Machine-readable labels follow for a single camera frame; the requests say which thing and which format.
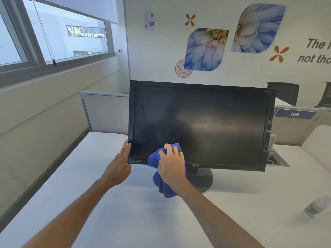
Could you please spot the blue microfiber cloth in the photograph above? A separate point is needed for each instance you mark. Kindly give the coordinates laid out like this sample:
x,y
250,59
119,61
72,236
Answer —
x,y
160,183

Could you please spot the person's left hand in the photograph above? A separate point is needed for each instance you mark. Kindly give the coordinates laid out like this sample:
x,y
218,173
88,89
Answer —
x,y
117,170

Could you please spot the blind pull wand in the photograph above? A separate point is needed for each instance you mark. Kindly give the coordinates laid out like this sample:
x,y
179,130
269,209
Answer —
x,y
54,63

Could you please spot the person's right forearm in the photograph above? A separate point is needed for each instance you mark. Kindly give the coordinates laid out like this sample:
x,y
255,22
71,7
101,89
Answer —
x,y
219,219

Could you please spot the grey side partition panel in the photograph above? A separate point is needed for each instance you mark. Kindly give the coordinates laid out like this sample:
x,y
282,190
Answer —
x,y
106,113

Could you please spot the black mesh office chair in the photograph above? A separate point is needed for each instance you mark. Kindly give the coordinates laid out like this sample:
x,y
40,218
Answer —
x,y
284,91

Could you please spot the small white spray bottle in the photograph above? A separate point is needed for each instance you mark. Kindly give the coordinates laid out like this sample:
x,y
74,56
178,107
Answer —
x,y
314,207

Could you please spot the blue number sign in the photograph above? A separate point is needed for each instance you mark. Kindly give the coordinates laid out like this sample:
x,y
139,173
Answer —
x,y
294,114

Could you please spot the beige cubicle partition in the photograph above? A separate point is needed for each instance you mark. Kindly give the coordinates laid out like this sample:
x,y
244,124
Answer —
x,y
324,113
289,129

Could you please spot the orange petal wall decal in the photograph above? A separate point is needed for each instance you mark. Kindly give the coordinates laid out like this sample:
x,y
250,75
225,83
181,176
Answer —
x,y
190,20

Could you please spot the white paper wall notice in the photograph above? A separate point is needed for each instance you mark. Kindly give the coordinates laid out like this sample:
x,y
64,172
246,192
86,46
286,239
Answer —
x,y
149,21

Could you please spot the grey framed window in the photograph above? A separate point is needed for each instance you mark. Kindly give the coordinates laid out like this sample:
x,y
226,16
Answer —
x,y
64,36

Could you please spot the person's right hand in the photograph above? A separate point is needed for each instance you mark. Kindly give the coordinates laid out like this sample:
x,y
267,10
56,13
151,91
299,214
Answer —
x,y
172,167

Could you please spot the person's left forearm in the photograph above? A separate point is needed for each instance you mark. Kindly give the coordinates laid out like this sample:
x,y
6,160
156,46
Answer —
x,y
64,219

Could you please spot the blue flower wall decal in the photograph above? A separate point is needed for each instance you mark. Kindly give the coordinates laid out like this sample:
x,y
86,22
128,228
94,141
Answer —
x,y
207,49

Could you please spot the frosted desk divider panel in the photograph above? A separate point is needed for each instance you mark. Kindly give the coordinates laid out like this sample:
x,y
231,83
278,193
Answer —
x,y
318,144

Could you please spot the black acer monitor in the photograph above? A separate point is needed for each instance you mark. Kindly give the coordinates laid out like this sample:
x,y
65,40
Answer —
x,y
207,121

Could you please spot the white roller blind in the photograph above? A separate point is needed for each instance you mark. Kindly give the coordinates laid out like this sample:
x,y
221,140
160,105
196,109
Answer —
x,y
90,7

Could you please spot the black slatted office chair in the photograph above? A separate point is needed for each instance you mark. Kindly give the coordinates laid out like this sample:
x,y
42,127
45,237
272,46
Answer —
x,y
324,95

